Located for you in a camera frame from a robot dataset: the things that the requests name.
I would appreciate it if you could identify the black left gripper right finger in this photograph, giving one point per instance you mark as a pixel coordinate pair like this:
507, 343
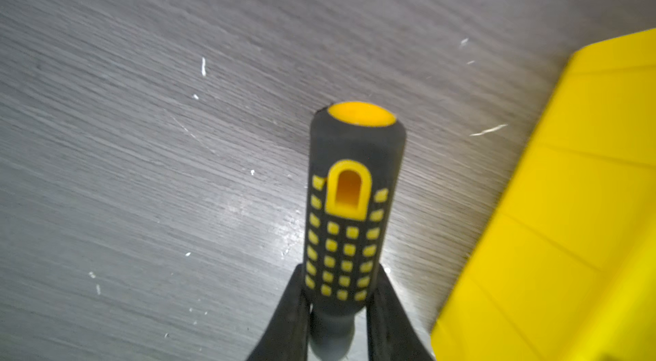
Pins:
390, 335

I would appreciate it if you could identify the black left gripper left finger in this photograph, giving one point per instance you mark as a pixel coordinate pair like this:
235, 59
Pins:
286, 337

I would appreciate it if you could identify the black yellow screwdriver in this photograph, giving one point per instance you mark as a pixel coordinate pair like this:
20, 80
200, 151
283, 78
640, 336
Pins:
355, 155

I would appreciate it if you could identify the yellow plastic bin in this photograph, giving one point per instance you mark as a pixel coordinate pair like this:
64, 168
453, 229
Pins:
565, 269

